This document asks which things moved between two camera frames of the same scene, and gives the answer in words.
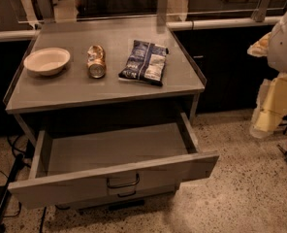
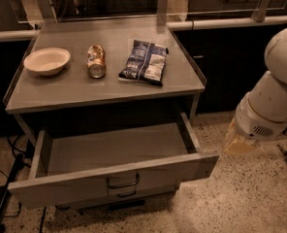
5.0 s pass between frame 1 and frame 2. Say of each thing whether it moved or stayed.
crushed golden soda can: stayed
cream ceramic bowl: stayed
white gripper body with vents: moved
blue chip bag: stayed
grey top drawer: stayed
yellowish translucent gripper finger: moved
